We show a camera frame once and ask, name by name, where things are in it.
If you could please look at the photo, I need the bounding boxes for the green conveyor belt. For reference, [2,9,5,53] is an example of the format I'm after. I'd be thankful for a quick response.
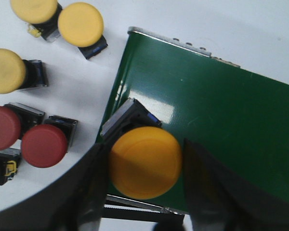
[103,27,289,203]

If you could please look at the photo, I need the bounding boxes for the red mushroom push button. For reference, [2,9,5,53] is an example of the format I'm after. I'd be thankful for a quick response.
[21,115,79,168]
[0,103,46,152]

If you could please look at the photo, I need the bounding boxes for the yellow mushroom push button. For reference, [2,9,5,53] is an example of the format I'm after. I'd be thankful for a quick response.
[58,2,108,60]
[10,0,63,42]
[0,48,48,94]
[100,97,183,200]

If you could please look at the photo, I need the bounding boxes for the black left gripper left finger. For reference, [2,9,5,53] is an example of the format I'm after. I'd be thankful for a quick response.
[0,143,110,231]

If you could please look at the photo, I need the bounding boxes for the black button switch block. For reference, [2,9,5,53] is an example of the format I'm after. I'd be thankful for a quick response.
[0,148,21,186]

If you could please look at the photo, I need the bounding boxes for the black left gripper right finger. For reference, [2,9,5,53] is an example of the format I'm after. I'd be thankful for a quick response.
[183,139,289,231]

